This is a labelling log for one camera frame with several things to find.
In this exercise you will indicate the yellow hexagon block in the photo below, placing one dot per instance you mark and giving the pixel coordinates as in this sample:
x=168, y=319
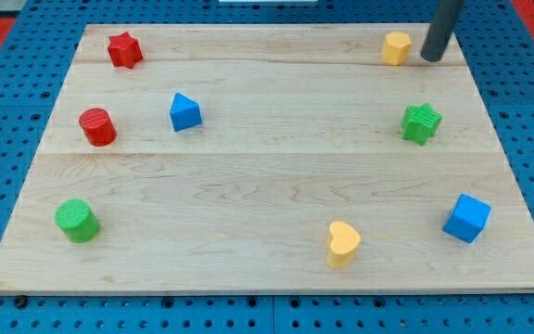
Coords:
x=396, y=48

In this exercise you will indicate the blue triangle block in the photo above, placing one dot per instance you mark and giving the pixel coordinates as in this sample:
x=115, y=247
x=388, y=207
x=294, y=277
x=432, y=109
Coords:
x=184, y=113

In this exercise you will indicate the light wooden board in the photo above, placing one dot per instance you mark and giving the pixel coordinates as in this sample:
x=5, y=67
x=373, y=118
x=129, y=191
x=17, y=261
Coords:
x=301, y=127

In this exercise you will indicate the yellow heart block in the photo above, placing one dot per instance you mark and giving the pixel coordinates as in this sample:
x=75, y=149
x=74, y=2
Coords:
x=342, y=243

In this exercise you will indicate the green star block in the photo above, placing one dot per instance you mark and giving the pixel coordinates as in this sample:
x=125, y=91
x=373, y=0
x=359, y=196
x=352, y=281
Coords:
x=419, y=123

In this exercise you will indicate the red cylinder block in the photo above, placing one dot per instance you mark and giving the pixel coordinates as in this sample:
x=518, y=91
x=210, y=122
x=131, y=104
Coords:
x=97, y=127

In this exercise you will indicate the red star block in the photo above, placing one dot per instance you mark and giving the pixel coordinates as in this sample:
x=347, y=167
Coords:
x=124, y=50

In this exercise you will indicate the green cylinder block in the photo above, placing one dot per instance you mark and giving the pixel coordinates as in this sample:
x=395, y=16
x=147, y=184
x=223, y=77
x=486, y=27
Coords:
x=76, y=220

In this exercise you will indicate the blue cube block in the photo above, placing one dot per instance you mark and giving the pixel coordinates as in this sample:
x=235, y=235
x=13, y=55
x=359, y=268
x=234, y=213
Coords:
x=467, y=219

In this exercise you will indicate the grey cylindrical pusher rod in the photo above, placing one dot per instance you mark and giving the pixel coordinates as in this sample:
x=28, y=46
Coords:
x=440, y=29

